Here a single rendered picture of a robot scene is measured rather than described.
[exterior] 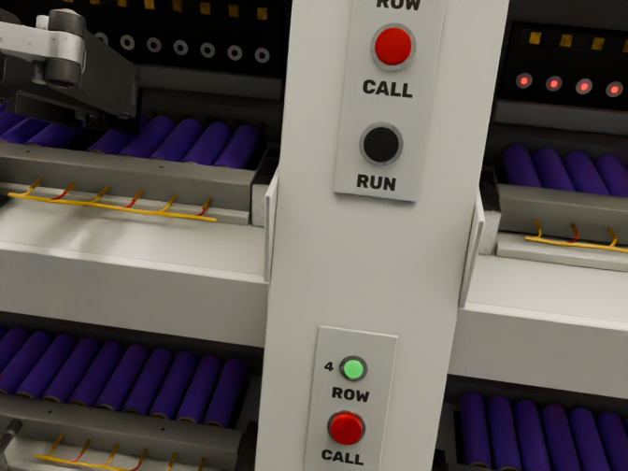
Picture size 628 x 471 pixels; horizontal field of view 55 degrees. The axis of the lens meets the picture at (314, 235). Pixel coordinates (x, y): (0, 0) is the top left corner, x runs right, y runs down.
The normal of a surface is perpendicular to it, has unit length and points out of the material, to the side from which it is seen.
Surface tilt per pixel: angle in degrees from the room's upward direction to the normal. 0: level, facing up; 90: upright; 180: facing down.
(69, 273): 108
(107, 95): 91
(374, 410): 90
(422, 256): 90
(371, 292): 90
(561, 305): 18
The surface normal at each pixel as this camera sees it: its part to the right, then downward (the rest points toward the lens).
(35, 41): 0.33, 0.09
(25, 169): -0.15, 0.53
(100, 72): 0.99, 0.11
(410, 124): -0.12, 0.24
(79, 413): 0.05, -0.84
